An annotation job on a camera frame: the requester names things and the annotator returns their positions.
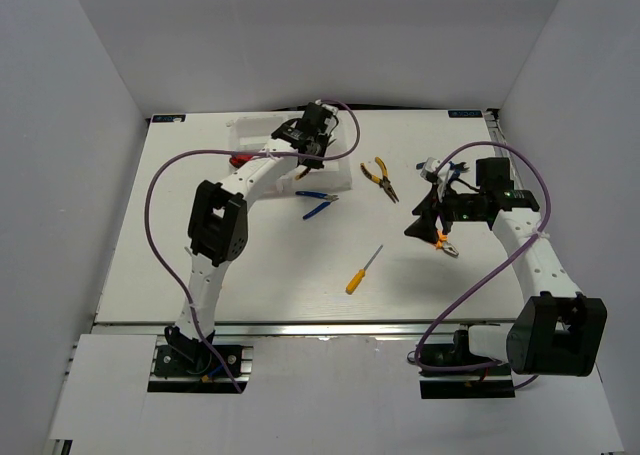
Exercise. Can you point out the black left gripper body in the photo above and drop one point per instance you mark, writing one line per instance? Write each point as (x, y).
(321, 141)

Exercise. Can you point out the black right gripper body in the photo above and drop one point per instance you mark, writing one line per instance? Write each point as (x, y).
(456, 208)

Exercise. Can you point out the orange black combination pliers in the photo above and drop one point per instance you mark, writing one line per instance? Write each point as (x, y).
(445, 245)

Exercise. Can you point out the yellow long nose pliers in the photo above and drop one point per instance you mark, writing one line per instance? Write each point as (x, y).
(302, 174)

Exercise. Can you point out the yellow handle screwdriver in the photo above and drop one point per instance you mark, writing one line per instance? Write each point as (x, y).
(360, 275)

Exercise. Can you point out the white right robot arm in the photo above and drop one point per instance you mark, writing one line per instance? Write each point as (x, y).
(559, 330)

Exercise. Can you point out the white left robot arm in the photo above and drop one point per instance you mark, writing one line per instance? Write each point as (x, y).
(218, 225)

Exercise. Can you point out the blue sticker right corner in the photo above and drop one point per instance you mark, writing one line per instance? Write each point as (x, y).
(460, 114)

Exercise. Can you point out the blue sticker corner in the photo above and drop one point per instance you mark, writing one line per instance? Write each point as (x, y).
(460, 114)
(168, 118)

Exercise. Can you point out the blue sticker left corner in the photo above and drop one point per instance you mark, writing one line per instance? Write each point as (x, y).
(168, 118)

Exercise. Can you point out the blue handled cutters right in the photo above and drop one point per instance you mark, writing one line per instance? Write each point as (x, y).
(453, 170)

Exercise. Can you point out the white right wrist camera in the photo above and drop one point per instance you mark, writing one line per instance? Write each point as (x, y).
(440, 185)

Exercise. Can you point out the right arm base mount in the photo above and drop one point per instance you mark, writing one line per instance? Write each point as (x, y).
(449, 371)

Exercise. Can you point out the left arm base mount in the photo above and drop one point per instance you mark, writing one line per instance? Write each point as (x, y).
(173, 373)

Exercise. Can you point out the aluminium rail front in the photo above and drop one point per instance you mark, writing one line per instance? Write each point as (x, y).
(263, 329)

